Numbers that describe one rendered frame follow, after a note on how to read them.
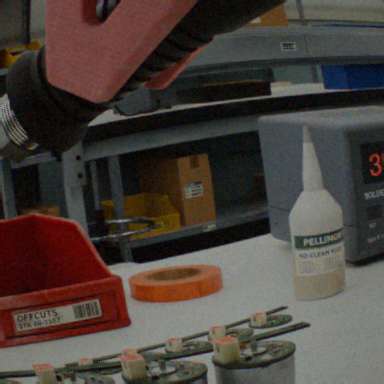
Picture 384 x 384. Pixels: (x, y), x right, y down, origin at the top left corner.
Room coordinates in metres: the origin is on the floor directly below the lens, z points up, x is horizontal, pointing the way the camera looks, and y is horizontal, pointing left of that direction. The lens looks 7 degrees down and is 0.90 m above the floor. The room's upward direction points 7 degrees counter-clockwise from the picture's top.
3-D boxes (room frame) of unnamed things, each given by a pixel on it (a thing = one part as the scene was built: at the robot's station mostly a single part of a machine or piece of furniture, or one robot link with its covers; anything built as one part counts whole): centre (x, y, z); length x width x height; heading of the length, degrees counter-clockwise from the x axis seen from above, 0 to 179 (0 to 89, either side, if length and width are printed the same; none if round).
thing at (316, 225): (0.60, -0.07, 0.80); 0.03 x 0.03 x 0.10
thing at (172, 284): (0.68, 0.02, 0.76); 0.06 x 0.06 x 0.01
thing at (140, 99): (3.07, 0.10, 0.80); 0.15 x 0.12 x 0.10; 50
